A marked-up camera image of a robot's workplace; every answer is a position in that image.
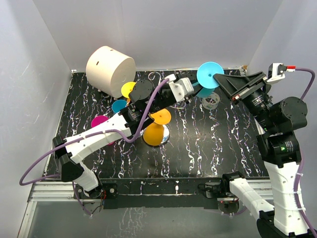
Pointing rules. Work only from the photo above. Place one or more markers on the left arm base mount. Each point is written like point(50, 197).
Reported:
point(102, 192)

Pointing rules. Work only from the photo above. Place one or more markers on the orange wine glass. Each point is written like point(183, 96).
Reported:
point(157, 133)
point(126, 89)

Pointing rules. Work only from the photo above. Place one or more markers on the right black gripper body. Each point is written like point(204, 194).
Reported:
point(256, 102)

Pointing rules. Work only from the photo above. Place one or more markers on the magenta plastic wine glass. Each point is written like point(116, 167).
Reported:
point(99, 123)

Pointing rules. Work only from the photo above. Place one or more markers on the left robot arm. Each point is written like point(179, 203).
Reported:
point(145, 99)

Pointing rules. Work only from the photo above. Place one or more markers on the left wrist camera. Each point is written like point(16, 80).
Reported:
point(181, 88)

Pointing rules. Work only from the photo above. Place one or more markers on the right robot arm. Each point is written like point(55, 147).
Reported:
point(280, 151)

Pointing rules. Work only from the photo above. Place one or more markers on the chrome wine glass rack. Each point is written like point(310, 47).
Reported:
point(150, 102)

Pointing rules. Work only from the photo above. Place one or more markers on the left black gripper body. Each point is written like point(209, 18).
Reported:
point(163, 103)

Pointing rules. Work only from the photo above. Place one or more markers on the grey tape roll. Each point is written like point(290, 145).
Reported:
point(211, 102)

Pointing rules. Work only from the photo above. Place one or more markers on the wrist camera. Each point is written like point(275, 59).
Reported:
point(276, 72)
point(181, 88)

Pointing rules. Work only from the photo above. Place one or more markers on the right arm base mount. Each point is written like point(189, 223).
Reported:
point(228, 204)

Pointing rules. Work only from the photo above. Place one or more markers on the white cylindrical container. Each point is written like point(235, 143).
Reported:
point(108, 70)

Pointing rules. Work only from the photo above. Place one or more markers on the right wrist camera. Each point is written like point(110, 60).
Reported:
point(276, 72)

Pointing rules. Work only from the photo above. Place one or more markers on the blue plastic wine glass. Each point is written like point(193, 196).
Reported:
point(118, 105)

